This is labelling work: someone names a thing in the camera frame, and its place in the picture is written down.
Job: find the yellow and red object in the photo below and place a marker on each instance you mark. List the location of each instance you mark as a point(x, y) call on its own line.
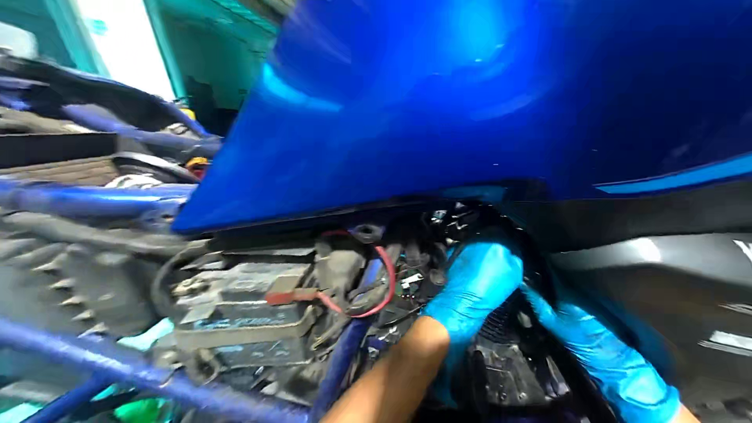
point(198, 164)

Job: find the red-brown fuse connector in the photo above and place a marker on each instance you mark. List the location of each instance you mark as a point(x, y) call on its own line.
point(285, 292)

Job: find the round metal mounting bushing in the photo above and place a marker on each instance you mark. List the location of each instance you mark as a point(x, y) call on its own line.
point(368, 233)

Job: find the blue metal frame tube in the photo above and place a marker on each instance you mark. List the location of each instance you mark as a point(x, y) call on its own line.
point(344, 358)

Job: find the person's left hand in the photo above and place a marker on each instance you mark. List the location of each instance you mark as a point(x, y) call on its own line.
point(479, 282)

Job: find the glossy blue fuel tank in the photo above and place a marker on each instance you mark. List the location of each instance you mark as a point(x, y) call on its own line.
point(399, 129)

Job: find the dark motorcycle with blue frame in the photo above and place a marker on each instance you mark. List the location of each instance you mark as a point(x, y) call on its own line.
point(94, 126)

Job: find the blue metal frame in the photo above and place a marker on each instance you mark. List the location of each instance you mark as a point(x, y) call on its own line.
point(138, 371)

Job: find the person's right forearm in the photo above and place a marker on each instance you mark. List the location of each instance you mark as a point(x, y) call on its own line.
point(685, 416)

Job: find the silver and black side panel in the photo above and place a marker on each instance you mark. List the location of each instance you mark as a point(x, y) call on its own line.
point(664, 288)

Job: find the black ribbed engine part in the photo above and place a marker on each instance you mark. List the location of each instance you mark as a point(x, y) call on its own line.
point(510, 373)

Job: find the grey ribbed rubber part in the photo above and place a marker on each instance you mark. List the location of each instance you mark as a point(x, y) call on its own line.
point(88, 282)

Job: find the person's right fingers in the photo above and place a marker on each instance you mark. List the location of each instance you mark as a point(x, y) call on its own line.
point(540, 305)

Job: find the person's left forearm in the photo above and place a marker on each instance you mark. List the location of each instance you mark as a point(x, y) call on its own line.
point(392, 379)

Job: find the bright doorway with turquoise frame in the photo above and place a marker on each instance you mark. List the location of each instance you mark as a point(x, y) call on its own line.
point(126, 44)

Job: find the green object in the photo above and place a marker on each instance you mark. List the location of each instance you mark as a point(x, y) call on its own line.
point(140, 410)

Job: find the white connector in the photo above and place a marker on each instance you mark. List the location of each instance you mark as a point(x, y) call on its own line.
point(412, 280)

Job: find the person's right hand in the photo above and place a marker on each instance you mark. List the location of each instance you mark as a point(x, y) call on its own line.
point(614, 361)

